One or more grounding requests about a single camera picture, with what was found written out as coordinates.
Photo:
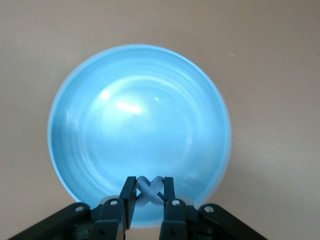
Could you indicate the brown table mat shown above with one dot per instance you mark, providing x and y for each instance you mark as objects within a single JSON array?
[{"x": 25, "y": 25}]

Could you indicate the blue plate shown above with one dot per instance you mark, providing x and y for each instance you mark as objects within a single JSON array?
[{"x": 140, "y": 125}]

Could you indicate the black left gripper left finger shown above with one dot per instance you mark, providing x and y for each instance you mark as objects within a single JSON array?
[{"x": 107, "y": 220}]

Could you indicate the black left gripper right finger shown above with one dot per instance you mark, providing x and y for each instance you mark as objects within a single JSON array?
[{"x": 177, "y": 220}]

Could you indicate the blue letter x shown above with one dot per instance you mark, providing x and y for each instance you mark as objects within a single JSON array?
[{"x": 150, "y": 191}]

